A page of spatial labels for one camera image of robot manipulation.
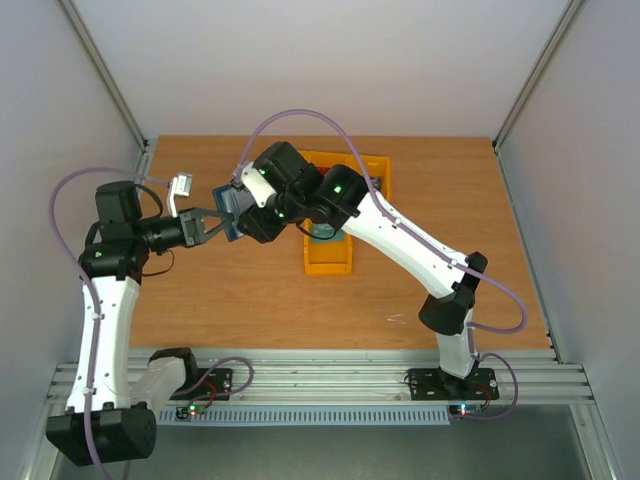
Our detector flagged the orange bin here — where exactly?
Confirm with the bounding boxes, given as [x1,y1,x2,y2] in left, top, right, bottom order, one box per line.
[345,154,392,201]
[300,150,349,175]
[303,220,354,275]

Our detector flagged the blue card holder wallet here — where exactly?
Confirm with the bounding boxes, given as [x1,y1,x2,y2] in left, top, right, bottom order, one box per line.
[212,184,254,242]

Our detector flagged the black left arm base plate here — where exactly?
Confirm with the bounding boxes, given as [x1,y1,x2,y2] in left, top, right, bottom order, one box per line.
[171,368,233,401]

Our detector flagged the aluminium rail frame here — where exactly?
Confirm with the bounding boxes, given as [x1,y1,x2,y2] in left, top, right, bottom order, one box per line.
[44,347,596,407]

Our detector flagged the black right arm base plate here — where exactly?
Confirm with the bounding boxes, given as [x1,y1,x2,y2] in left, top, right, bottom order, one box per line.
[404,368,500,401]

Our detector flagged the orange bin front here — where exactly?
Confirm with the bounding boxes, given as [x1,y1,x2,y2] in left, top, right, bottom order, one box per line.
[303,220,354,275]

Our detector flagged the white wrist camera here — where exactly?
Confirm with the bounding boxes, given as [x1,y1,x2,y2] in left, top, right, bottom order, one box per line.
[232,162,276,208]
[166,172,193,218]

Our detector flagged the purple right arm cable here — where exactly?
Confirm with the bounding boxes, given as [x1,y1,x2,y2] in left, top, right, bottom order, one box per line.
[235,108,529,421]

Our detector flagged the orange bin back right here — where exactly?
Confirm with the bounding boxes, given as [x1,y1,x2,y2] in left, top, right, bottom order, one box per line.
[345,154,392,201]

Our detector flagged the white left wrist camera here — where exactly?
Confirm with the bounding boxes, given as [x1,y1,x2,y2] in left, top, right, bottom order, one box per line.
[166,172,193,218]

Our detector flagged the orange bin back middle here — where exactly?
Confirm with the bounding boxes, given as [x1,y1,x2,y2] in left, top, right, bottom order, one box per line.
[300,150,349,175]

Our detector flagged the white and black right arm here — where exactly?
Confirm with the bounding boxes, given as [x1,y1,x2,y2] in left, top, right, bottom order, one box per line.
[234,142,488,397]

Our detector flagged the controller board with leds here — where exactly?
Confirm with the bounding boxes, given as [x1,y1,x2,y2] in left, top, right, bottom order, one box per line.
[448,403,483,418]
[174,404,207,421]

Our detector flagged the right controller board with LEDs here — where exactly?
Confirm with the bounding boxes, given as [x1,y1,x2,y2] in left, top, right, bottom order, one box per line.
[448,403,483,418]

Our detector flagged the grey slotted cable duct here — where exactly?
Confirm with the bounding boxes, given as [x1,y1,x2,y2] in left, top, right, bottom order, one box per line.
[157,405,449,427]

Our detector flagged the teal credit card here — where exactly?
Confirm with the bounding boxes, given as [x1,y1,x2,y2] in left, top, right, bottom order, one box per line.
[309,223,344,243]

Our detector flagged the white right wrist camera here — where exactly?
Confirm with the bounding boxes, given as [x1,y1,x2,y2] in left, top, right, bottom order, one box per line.
[232,162,276,208]

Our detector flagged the left controller board with LEDs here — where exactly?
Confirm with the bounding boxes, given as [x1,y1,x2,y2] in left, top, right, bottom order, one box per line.
[174,404,207,421]

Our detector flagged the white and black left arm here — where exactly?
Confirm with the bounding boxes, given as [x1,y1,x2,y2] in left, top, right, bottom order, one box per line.
[46,181,233,466]

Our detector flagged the blue credit card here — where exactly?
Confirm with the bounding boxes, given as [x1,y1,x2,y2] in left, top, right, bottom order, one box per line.
[370,177,383,192]

